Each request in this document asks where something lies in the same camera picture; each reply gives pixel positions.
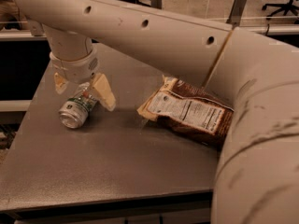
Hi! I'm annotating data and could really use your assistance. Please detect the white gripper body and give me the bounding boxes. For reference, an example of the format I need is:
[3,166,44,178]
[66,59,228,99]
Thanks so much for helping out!
[50,48,100,84]

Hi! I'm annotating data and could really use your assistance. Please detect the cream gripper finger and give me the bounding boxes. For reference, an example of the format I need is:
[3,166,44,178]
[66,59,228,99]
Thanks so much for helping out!
[90,73,116,111]
[54,73,68,94]

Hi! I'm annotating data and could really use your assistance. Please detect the green white 7up can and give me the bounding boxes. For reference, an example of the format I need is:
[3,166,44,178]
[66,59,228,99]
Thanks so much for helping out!
[59,82,97,129]

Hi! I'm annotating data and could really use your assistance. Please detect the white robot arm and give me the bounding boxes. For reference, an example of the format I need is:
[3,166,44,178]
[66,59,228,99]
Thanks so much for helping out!
[13,0,299,224]

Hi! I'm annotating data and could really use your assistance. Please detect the brown cream snack bag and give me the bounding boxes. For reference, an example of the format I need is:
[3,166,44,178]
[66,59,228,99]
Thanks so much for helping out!
[137,77,234,149]

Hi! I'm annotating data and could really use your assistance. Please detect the person in tan clothes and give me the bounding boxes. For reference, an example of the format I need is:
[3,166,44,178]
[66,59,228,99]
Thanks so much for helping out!
[0,0,26,30]

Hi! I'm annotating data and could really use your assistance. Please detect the black rolling chair base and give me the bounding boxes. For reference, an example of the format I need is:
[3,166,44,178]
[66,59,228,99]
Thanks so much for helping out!
[262,0,299,21]

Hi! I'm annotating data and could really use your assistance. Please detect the left metal glass bracket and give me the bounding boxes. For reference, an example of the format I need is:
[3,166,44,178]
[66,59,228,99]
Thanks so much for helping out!
[27,20,45,36]

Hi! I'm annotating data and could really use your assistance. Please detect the right metal glass bracket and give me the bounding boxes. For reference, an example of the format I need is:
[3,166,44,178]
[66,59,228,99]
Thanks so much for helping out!
[227,0,247,27]

